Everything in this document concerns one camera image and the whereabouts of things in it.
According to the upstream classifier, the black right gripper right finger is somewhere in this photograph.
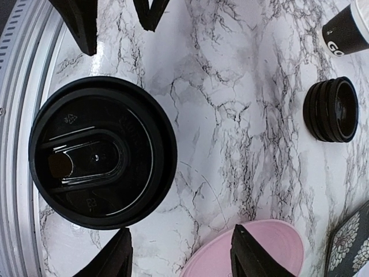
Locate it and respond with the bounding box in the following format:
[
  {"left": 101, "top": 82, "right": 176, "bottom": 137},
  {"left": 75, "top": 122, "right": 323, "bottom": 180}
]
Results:
[{"left": 230, "top": 224, "right": 294, "bottom": 277}]

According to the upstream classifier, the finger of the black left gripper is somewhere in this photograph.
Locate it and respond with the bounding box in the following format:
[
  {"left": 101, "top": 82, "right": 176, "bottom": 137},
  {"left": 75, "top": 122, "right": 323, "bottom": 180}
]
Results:
[
  {"left": 49, "top": 0, "right": 98, "bottom": 56},
  {"left": 133, "top": 0, "right": 169, "bottom": 32}
]

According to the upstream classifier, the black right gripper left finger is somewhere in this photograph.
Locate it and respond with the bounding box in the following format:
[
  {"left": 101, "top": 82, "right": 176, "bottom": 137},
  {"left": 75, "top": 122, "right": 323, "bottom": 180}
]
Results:
[{"left": 74, "top": 228, "right": 133, "bottom": 277}]

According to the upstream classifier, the black plastic cup lid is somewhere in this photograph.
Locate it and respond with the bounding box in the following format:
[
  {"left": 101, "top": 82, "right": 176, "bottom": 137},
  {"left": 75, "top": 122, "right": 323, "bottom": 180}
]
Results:
[{"left": 28, "top": 76, "right": 178, "bottom": 230}]

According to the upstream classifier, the pink round plate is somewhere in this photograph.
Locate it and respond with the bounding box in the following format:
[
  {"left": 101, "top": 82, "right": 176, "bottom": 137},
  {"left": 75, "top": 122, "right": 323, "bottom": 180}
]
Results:
[{"left": 180, "top": 219, "right": 304, "bottom": 276}]

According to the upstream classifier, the dark floral square plate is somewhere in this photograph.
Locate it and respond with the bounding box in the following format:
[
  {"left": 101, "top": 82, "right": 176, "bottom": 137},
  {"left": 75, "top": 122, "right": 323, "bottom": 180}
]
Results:
[{"left": 324, "top": 203, "right": 368, "bottom": 276}]

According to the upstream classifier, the stack of black lids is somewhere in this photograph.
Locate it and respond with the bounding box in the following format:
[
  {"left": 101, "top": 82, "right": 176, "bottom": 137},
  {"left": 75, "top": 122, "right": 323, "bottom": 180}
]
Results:
[{"left": 303, "top": 76, "right": 359, "bottom": 143}]

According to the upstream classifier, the stack of white paper cups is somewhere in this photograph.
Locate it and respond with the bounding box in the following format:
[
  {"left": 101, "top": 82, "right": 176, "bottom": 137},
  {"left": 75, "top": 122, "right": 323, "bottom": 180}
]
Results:
[{"left": 319, "top": 1, "right": 368, "bottom": 57}]

